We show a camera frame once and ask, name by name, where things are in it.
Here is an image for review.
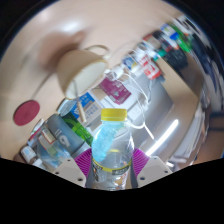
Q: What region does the magenta pouch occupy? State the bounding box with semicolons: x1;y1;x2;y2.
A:
99;75;132;105

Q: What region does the green plastic bottle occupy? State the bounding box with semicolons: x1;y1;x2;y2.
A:
61;111;95;147

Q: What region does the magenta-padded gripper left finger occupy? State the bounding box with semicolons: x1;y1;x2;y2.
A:
53;147;94;189

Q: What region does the glass jar with white lid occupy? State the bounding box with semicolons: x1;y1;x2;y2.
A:
20;145;38;164

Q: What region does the under-shelf light strip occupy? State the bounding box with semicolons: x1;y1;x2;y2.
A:
146;119;179;156

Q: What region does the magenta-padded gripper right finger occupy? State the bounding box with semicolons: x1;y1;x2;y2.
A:
129;148;174;190

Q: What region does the blue and white carton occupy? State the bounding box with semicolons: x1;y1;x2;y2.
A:
71;92;104;123

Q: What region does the tall clear glass bottle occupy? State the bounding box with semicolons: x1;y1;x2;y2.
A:
33;126;73;171

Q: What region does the grey thermos flask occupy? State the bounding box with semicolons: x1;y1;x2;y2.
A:
46;113;86;156

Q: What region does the clear bottle with yellow cap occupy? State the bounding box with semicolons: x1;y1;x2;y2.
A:
91;108;135;192

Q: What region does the cream ceramic cup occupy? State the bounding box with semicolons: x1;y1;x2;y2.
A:
56;44;111;100

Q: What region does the white cable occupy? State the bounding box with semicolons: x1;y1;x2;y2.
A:
109;49;156;140

